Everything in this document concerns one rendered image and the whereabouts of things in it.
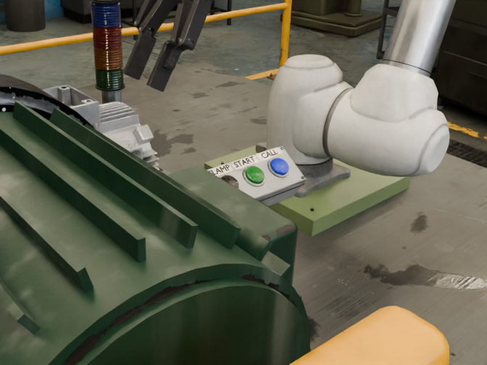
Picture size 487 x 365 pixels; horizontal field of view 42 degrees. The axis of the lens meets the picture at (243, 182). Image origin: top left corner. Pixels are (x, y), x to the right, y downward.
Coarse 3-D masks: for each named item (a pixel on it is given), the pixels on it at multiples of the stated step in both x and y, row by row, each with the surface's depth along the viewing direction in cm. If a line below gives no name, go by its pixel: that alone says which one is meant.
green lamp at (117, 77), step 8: (96, 72) 133; (104, 72) 132; (112, 72) 132; (120, 72) 134; (96, 80) 134; (104, 80) 132; (112, 80) 133; (120, 80) 134; (104, 88) 133; (112, 88) 134
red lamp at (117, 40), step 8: (96, 32) 128; (104, 32) 128; (112, 32) 128; (120, 32) 130; (96, 40) 129; (104, 40) 129; (112, 40) 129; (120, 40) 131; (104, 48) 129; (112, 48) 130
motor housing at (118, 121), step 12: (108, 108) 103; (120, 108) 103; (108, 120) 100; (120, 120) 101; (132, 120) 102; (108, 132) 100; (120, 132) 101; (132, 132) 102; (144, 144) 102; (144, 156) 100; (156, 168) 103
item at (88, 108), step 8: (48, 88) 99; (56, 88) 100; (64, 88) 100; (72, 88) 100; (56, 96) 101; (64, 96) 100; (72, 96) 100; (80, 96) 98; (88, 96) 97; (72, 104) 101; (80, 104) 94; (88, 104) 94; (96, 104) 95; (80, 112) 94; (88, 112) 95; (96, 112) 96; (88, 120) 95; (96, 120) 96; (96, 128) 96
